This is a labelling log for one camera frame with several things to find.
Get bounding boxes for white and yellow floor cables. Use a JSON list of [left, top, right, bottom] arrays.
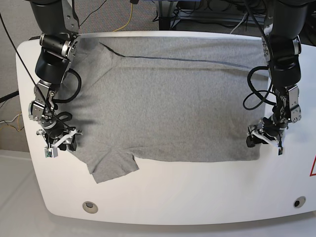
[[0, 113, 24, 133]]

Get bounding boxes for left table cable grommet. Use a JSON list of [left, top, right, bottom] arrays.
[[82, 201, 98, 214]]

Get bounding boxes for red triangle warning sticker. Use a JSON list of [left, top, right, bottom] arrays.
[[310, 157, 316, 177]]

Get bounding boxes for right table cable grommet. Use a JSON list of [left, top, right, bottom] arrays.
[[293, 196, 306, 208]]

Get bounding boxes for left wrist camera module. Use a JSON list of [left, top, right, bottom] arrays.
[[278, 146, 283, 156]]

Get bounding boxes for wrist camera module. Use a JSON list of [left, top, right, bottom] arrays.
[[278, 146, 283, 156], [44, 147, 58, 158]]

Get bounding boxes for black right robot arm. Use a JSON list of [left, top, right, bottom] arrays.
[[29, 0, 82, 158]]

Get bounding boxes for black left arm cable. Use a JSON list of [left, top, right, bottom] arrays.
[[53, 68, 82, 104]]

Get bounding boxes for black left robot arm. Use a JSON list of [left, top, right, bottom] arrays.
[[246, 0, 311, 154]]

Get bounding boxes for yellow cable on floor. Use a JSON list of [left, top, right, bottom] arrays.
[[113, 4, 133, 33]]

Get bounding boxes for black rod at left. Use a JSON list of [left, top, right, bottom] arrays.
[[0, 90, 19, 103]]

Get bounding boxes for black table leg post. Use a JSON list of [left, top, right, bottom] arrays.
[[155, 0, 171, 31]]

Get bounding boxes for table cable grommet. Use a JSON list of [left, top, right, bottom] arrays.
[[82, 201, 98, 214], [293, 196, 306, 208]]

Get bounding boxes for black bar behind table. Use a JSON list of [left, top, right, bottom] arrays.
[[28, 36, 40, 40]]

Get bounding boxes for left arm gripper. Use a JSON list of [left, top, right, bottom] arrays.
[[246, 117, 288, 148]]

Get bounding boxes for aluminium frame rail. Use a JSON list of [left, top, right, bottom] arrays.
[[179, 11, 255, 28]]

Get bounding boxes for grey T-shirt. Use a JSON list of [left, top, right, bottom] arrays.
[[59, 38, 264, 183]]

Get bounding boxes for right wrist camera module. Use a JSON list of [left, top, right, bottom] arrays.
[[44, 147, 58, 158]]

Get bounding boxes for white cable near frame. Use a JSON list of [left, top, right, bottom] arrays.
[[229, 12, 250, 35]]

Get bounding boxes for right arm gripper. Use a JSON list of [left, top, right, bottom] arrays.
[[36, 122, 82, 151]]

